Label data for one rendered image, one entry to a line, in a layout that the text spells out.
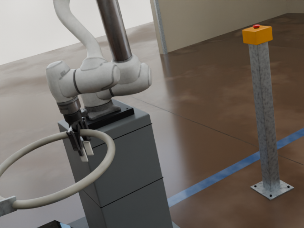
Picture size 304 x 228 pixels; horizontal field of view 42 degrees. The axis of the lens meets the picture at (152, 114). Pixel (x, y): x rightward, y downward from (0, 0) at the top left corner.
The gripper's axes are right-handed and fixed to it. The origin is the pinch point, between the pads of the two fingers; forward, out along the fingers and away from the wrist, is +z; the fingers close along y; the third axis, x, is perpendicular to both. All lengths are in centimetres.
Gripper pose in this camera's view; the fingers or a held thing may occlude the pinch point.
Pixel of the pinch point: (85, 152)
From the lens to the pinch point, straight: 176.5
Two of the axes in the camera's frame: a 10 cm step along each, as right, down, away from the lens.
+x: 9.2, -0.6, -3.9
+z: 2.3, 8.9, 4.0
